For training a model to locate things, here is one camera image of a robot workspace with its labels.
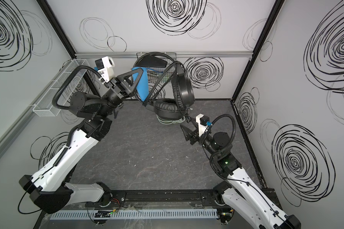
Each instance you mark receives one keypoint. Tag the right corner frame post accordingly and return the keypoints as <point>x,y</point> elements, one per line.
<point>259,44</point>

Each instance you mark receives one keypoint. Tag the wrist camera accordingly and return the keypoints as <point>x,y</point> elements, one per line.
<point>203,122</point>
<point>105,68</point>

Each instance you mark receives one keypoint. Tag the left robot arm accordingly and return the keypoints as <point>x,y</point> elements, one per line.
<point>47,188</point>

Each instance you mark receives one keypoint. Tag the white slotted cable duct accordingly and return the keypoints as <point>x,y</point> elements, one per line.
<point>135,214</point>

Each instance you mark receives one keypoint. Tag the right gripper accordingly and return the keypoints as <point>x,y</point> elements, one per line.
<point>195,135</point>

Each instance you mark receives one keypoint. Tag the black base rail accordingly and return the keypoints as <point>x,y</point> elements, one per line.
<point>172,197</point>

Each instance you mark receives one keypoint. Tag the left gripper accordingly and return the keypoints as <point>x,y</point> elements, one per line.
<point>120,88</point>

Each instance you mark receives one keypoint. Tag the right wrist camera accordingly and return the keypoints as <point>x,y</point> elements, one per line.
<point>203,122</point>

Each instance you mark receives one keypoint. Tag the black corner frame post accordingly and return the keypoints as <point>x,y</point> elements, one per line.
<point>48,12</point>

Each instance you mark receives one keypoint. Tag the black wire basket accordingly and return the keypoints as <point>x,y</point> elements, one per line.
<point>155,64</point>

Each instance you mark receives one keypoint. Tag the side wall aluminium rail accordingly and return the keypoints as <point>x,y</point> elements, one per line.
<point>11,134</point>

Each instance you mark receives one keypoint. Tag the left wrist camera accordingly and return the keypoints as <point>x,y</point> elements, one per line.
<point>105,68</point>

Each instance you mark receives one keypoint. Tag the mint green headphones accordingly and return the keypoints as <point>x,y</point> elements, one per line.
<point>170,122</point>

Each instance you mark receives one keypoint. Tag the black and blue headphones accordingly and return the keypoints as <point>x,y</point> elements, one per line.
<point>169,108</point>

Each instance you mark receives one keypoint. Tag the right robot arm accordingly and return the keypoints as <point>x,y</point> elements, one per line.
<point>217,149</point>

